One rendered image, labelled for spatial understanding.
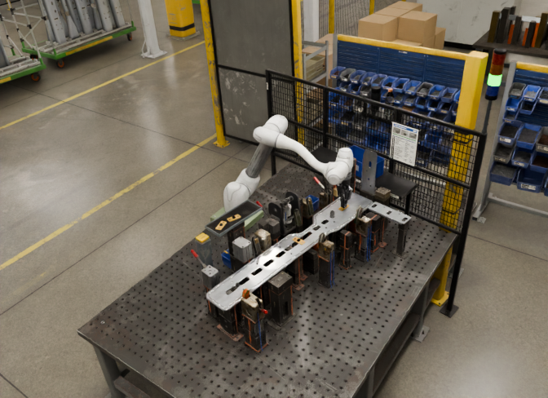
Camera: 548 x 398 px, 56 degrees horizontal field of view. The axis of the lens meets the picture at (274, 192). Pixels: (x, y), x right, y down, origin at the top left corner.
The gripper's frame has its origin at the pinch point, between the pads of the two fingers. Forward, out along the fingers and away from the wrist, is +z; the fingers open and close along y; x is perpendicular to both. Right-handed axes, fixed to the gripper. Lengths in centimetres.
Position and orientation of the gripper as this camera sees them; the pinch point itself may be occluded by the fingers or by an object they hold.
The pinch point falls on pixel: (343, 202)
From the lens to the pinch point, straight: 354.4
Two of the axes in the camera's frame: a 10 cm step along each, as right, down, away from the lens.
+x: 6.9, -4.3, 5.8
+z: 0.5, 8.3, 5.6
